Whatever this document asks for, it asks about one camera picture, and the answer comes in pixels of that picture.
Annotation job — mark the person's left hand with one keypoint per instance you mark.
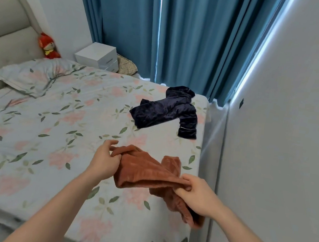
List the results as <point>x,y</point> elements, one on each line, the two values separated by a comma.
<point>103,161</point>

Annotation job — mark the person's right hand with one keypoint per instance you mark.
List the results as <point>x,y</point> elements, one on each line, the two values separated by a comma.
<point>201,195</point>

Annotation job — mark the person's right thumb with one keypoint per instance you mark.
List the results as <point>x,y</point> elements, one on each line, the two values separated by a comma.
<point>186,182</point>

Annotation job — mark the person's left thumb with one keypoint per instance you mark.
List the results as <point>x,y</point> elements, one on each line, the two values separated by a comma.
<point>110,143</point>

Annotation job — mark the rust brown garment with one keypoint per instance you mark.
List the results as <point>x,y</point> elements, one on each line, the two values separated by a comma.
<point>152,177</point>

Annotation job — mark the person's left forearm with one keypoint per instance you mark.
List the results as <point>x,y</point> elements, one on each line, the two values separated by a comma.
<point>54,208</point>

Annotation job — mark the floral bed sheet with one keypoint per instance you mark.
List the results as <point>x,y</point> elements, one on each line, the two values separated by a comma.
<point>85,150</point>

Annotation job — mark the dark navy velvet garment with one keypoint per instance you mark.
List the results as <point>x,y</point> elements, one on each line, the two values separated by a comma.
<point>167,108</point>

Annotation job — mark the floral cushion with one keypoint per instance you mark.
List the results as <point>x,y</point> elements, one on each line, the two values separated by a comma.
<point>126,65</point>

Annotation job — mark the white nightstand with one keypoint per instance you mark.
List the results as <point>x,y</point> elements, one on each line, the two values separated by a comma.
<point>97,55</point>

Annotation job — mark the floral pillow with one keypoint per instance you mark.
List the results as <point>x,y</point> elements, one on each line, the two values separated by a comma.
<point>36,75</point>

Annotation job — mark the red plush doll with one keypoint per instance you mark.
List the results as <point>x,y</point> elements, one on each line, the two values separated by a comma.
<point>48,46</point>

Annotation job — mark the blue curtain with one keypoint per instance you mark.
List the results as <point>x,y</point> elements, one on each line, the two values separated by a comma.
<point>174,33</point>

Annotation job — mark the beige padded headboard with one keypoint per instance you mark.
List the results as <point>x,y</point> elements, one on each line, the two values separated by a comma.
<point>2,46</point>

